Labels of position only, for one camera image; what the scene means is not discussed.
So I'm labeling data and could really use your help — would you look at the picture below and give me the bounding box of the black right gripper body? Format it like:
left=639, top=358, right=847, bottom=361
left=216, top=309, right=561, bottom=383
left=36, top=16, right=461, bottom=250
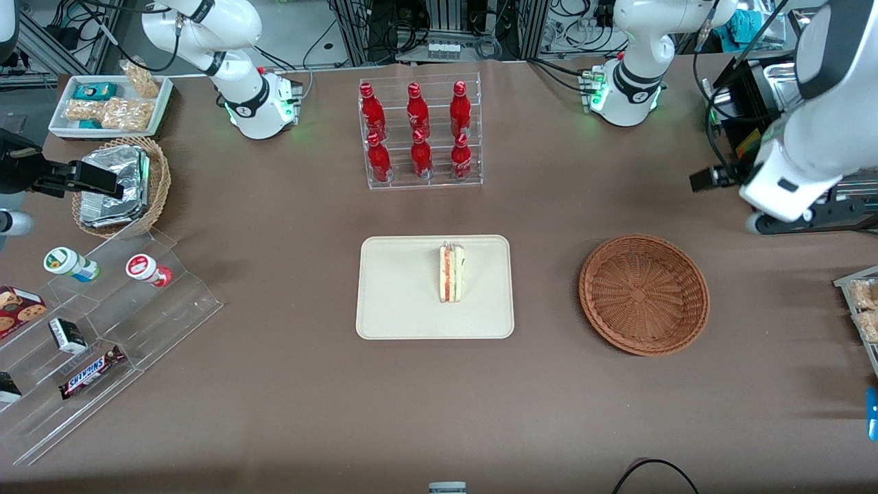
left=0, top=128, right=46, bottom=196

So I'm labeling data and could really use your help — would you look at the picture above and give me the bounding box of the triangular sandwich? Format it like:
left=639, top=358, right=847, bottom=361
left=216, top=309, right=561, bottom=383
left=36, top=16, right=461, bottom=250
left=438, top=242, right=466, bottom=304

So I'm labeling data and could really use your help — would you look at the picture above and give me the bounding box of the white rectangular snack tray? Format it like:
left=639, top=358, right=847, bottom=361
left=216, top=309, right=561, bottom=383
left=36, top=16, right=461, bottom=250
left=48, top=74, right=174, bottom=141

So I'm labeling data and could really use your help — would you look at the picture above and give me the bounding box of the light tan wicker basket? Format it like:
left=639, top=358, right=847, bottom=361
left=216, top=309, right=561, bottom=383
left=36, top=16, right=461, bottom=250
left=71, top=136, right=172, bottom=240

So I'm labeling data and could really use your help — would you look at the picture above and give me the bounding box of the grey tray with snack bags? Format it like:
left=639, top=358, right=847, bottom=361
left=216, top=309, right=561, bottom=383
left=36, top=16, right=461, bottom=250
left=833, top=266, right=878, bottom=379

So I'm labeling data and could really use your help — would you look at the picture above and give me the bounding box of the brown round wicker basket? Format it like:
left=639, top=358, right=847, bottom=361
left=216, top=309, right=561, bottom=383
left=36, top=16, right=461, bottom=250
left=578, top=234, right=711, bottom=357

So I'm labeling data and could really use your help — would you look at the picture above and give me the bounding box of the beige rectangular tray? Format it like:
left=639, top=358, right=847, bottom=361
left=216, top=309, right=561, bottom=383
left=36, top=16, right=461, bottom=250
left=355, top=235, right=515, bottom=340

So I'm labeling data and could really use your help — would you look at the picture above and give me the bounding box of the foil wrapped food stack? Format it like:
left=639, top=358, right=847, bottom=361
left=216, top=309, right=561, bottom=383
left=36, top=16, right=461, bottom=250
left=78, top=145, right=151, bottom=229

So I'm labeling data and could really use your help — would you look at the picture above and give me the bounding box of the large clear bag of peanuts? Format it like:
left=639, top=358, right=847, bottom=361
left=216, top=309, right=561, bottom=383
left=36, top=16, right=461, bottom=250
left=101, top=97, right=154, bottom=132

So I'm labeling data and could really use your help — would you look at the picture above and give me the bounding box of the black food warmer appliance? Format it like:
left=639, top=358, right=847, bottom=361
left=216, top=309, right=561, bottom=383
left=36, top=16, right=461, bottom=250
left=707, top=58, right=878, bottom=234

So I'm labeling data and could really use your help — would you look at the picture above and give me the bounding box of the green lid yogurt bottle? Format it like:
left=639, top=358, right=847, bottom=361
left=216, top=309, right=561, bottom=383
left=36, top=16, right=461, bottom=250
left=43, top=246, right=100, bottom=284

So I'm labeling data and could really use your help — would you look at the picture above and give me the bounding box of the metal warmer pan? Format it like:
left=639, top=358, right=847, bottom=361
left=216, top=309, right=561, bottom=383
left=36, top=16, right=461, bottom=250
left=751, top=60, right=803, bottom=114

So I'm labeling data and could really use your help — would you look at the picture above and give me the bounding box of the red lid yogurt bottle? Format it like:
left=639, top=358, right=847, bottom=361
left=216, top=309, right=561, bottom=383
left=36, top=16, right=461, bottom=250
left=125, top=253, right=174, bottom=289

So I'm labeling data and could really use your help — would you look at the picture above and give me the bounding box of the red cookie box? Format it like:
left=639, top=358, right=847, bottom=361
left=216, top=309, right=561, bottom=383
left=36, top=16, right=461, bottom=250
left=0, top=285, right=49, bottom=341

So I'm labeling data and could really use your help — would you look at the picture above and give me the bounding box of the teal cloth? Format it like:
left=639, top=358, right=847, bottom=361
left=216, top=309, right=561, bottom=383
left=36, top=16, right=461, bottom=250
left=712, top=5, right=761, bottom=46

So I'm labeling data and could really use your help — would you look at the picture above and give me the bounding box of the small black white carton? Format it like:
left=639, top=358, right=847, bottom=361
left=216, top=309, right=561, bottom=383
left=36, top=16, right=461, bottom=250
left=47, top=317, right=88, bottom=355

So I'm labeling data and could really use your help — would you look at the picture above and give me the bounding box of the clear acrylic stepped display stand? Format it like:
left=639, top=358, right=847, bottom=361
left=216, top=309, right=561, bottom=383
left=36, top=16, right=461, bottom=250
left=0, top=227, right=225, bottom=468

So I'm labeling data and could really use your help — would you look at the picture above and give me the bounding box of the clear bag of puffed snacks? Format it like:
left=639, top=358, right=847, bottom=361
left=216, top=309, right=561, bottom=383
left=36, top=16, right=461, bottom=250
left=848, top=277, right=878, bottom=311
left=852, top=309, right=878, bottom=344

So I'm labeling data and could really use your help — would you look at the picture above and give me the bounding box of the Snickers chocolate bar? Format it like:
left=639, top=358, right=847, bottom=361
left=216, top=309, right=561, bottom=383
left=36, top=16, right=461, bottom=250
left=58, top=344, right=127, bottom=401

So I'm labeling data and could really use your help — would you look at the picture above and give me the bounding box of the red cola bottle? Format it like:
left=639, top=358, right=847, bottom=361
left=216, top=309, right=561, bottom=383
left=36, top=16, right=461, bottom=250
left=410, top=129, right=434, bottom=181
left=449, top=80, right=473, bottom=139
left=366, top=132, right=393, bottom=184
left=406, top=82, right=431, bottom=139
left=450, top=132, right=474, bottom=181
left=359, top=82, right=387, bottom=142

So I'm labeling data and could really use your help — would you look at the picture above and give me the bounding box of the clear acrylic bottle rack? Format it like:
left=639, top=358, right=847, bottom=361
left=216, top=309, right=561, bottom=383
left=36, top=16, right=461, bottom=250
left=357, top=71, right=484, bottom=192

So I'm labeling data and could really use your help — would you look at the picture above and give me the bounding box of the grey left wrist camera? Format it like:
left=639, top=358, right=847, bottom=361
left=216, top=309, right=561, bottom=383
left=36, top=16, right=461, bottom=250
left=745, top=210, right=807, bottom=236

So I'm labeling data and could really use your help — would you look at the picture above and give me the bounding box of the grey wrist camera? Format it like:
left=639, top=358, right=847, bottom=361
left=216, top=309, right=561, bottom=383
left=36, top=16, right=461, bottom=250
left=0, top=209, right=36, bottom=237
left=745, top=210, right=807, bottom=236

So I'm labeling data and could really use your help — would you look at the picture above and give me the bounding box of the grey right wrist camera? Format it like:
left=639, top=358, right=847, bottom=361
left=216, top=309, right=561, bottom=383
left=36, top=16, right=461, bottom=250
left=0, top=209, right=36, bottom=237

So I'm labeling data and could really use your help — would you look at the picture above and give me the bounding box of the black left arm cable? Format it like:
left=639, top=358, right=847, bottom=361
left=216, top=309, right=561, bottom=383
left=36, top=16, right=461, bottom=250
left=691, top=0, right=791, bottom=187

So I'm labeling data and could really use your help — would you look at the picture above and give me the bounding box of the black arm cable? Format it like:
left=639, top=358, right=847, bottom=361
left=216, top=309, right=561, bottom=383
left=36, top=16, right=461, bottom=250
left=74, top=0, right=185, bottom=74
left=691, top=0, right=791, bottom=187

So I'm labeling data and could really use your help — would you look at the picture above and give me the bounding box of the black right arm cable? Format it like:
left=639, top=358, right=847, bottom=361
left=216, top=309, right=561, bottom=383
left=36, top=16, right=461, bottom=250
left=74, top=0, right=185, bottom=74

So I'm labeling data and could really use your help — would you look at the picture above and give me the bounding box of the black looped cable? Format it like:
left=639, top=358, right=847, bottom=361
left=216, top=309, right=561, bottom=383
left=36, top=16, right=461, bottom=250
left=610, top=458, right=701, bottom=494

